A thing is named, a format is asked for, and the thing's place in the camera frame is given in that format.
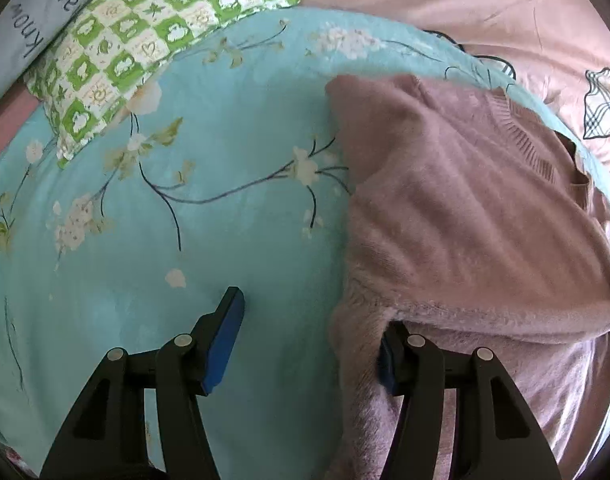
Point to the pink duvet with plaid prints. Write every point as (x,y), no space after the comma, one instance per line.
(435,0)

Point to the green checkered pillow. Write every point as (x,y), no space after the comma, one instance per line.
(135,35)

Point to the teal floral bedsheet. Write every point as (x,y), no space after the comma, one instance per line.
(210,160)

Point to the plain pink cloth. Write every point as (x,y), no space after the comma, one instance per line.
(7,125)

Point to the pink knit sweater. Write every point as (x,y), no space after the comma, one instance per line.
(460,210)

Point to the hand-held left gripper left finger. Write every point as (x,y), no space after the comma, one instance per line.
(224,345)

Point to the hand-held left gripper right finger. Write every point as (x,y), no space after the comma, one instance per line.
(386,371)

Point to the grey printed pillow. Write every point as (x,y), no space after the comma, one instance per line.
(50,10)

